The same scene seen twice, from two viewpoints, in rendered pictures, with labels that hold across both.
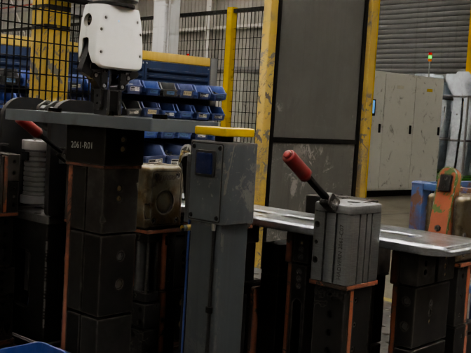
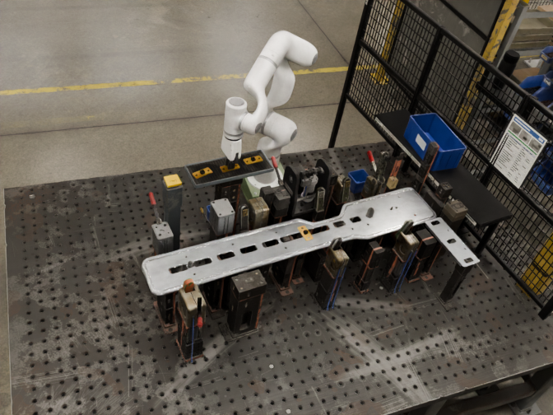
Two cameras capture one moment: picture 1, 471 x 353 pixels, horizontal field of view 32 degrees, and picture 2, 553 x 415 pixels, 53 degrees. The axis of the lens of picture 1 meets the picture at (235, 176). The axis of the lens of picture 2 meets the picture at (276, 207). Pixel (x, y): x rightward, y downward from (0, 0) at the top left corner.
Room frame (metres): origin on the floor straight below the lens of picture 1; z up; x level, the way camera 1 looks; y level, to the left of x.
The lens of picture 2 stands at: (1.99, -1.52, 2.76)
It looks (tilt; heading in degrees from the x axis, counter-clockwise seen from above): 44 degrees down; 104
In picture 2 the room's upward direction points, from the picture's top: 11 degrees clockwise
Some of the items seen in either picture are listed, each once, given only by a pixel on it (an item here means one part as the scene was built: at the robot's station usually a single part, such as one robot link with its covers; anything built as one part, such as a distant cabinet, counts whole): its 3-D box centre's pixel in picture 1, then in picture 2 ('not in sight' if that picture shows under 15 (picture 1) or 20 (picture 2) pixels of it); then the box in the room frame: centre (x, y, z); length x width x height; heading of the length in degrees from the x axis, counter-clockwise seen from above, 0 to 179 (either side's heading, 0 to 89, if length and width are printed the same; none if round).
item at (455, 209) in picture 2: not in sight; (444, 231); (2.30, 0.63, 0.88); 0.08 x 0.08 x 0.36; 48
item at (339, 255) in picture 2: not in sight; (331, 277); (1.88, 0.09, 0.87); 0.12 x 0.09 x 0.35; 138
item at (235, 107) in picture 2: not in sight; (235, 115); (1.31, 0.21, 1.44); 0.09 x 0.08 x 0.13; 171
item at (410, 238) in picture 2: not in sight; (398, 262); (2.13, 0.33, 0.87); 0.12 x 0.09 x 0.35; 138
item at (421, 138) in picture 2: not in sight; (433, 141); (2.10, 1.02, 1.10); 0.30 x 0.17 x 0.13; 132
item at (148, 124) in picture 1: (106, 120); (230, 168); (1.30, 0.21, 1.16); 0.37 x 0.14 x 0.02; 48
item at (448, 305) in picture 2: not in sight; (455, 281); (2.40, 0.37, 0.84); 0.11 x 0.06 x 0.29; 138
